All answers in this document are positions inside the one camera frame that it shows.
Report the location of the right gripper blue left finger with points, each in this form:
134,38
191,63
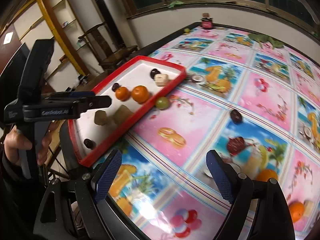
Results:
105,175

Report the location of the silver tower air conditioner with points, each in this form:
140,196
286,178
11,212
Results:
112,13

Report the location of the yellow framed shelf unit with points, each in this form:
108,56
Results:
55,19

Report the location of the beige sugarcane chunk front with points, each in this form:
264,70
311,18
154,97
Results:
121,115

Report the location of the orange tangerine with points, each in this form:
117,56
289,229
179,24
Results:
296,211
140,94
266,174
122,93

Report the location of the operator left hand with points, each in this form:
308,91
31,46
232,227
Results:
15,141

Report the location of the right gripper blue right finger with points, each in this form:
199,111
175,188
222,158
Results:
225,177

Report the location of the green leaves on table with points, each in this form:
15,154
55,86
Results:
261,38

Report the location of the colourful fruit print tablecloth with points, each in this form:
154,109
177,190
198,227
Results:
164,185

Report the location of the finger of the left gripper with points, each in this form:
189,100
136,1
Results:
68,95
85,103

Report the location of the dark red date in tray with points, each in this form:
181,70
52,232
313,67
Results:
115,86

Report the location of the dark plum in tray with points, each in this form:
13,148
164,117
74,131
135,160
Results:
154,72

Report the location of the dark wooden armchair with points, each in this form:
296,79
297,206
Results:
108,59

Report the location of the beige sugarcane chunk in tray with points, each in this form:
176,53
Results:
161,79

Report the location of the green cloth on windowsill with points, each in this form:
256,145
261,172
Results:
175,4

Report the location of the red rimmed white tray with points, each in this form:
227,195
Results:
133,88

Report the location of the pink perfume bottle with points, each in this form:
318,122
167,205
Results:
206,21

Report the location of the beige sugarcane chunk small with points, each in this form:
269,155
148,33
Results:
100,118

